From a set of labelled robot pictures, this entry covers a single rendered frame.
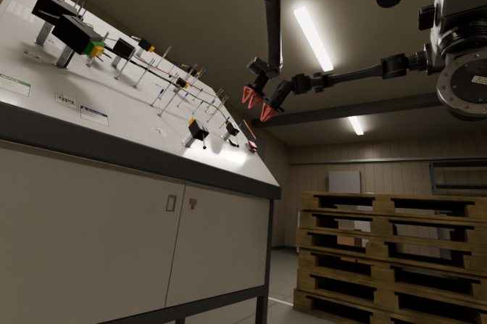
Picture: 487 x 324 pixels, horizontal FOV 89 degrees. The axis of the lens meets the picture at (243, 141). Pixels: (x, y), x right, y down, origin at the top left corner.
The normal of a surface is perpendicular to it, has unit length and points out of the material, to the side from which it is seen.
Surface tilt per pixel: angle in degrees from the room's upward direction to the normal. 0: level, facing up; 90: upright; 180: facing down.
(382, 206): 90
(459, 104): 90
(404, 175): 90
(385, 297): 90
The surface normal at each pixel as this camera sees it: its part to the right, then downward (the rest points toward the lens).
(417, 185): -0.53, -0.30
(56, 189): 0.77, -0.11
